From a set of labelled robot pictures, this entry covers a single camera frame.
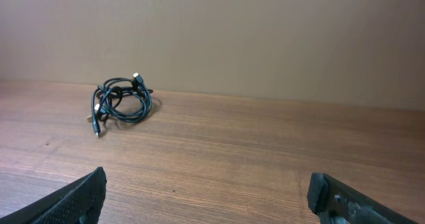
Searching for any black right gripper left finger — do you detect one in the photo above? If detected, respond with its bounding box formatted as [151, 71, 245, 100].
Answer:
[1, 167, 107, 224]

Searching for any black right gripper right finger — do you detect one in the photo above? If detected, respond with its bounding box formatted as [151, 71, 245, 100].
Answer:
[307, 172, 416, 224]

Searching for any black USB cable gold plug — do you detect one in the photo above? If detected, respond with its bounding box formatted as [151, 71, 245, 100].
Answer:
[86, 72, 154, 137]

